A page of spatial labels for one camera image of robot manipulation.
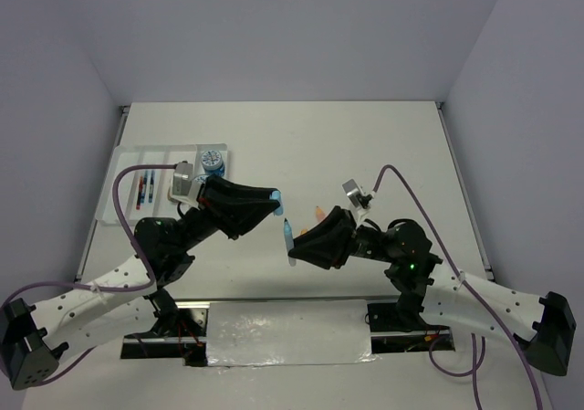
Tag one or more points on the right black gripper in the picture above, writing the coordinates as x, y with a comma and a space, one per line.
338, 225

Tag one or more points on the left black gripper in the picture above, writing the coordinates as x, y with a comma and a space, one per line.
231, 206

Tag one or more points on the light blue highlighter cap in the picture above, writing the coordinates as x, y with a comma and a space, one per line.
277, 197

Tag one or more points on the teal pen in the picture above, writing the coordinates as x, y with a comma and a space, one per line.
151, 186

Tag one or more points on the dark blue pen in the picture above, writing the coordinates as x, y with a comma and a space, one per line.
144, 185

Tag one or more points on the red pen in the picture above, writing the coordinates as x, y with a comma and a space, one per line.
138, 195

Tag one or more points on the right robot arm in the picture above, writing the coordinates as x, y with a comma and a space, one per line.
432, 295

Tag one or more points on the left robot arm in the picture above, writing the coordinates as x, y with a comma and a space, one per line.
132, 298

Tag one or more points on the white divided plastic tray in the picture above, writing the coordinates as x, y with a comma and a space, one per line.
125, 156

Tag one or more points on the silver foil panel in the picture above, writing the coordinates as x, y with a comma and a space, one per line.
277, 333

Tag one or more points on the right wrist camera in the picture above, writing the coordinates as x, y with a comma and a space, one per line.
359, 201

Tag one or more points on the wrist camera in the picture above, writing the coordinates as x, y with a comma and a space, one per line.
359, 201
181, 182

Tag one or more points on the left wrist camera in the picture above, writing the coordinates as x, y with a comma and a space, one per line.
181, 182

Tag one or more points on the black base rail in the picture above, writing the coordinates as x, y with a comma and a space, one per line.
388, 334

